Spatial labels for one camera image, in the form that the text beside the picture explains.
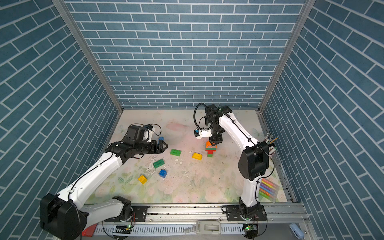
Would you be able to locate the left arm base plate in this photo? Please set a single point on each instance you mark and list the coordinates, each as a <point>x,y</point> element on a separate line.
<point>138,213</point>

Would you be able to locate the light blue stapler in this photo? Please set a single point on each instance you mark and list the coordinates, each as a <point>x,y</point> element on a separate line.
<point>299,234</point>

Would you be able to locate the small yellow lego brick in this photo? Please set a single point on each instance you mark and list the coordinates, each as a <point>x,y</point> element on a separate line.
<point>142,179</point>

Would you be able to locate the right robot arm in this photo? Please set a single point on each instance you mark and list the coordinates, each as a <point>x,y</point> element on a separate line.
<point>254,159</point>

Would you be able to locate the long green lego brick back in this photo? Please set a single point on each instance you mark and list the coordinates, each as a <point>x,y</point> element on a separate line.
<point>175,152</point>

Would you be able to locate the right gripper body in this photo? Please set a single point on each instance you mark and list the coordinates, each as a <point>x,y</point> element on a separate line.
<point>215,135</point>

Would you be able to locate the small blue lego brick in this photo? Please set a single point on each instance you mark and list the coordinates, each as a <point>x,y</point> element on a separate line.
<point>163,173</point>

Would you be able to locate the red tape dispenser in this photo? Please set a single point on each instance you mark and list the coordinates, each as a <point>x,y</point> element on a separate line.
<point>89,232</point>

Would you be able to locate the pink pen cup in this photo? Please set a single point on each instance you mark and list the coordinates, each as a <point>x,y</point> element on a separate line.
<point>270,140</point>

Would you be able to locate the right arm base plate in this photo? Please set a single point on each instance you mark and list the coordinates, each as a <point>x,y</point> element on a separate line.
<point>235,214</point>

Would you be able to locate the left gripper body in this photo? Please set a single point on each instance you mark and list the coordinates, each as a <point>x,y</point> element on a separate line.
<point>147,147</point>

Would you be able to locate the yellow rounded lego brick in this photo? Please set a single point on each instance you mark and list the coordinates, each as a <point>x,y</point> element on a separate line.
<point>197,156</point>

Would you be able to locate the long red lego brick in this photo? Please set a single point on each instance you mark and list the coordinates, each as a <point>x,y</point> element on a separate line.
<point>210,152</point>

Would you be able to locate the pack of coloured markers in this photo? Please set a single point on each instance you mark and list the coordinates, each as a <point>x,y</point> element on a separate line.
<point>269,190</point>

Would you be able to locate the white slotted cable duct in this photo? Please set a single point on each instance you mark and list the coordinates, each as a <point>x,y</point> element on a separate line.
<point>163,230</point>

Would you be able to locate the long green lego brick middle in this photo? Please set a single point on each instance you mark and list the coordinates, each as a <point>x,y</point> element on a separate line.
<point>158,163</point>

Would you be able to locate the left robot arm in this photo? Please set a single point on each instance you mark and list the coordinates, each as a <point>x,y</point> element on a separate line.
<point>66,214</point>

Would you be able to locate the orange round lego piece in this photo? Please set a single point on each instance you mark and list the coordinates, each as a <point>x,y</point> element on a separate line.
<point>209,145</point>

